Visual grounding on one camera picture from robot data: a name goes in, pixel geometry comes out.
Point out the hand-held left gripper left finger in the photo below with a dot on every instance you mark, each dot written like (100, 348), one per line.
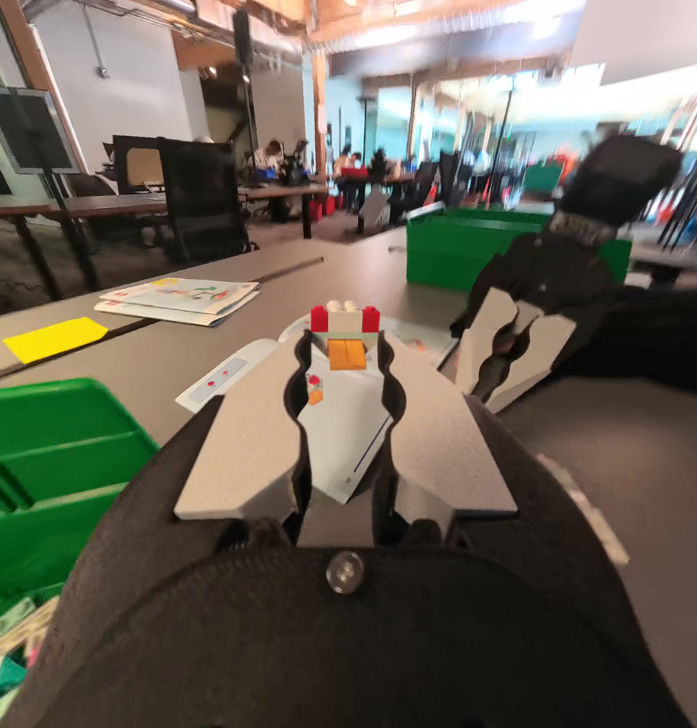
(246, 449)

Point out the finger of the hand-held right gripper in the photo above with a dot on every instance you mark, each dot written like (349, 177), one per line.
(485, 324)
(545, 347)

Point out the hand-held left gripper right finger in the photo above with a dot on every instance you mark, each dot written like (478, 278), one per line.
(445, 455)

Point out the small red white lego assembly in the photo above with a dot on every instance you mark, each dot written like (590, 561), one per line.
(345, 330)

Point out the person's right forearm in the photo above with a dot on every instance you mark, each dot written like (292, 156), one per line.
(638, 335)

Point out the open lego instruction booklet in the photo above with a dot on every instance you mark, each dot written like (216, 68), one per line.
(343, 432)

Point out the pile of lego piece bags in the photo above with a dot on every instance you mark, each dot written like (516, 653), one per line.
(7, 654)

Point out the green plastic bin with dividers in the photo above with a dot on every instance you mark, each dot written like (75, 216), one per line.
(47, 472)

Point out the red container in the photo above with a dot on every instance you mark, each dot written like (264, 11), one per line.
(315, 209)

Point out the yellow paper sheet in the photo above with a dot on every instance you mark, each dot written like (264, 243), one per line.
(55, 339)

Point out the black mesh office chair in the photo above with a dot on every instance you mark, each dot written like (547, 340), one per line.
(203, 193)

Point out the dark wooden table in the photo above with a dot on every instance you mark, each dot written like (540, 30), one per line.
(87, 206)

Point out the black speaker on pole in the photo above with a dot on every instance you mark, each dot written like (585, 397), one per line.
(242, 34)

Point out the dark screen on stand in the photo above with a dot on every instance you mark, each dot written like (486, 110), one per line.
(27, 128)

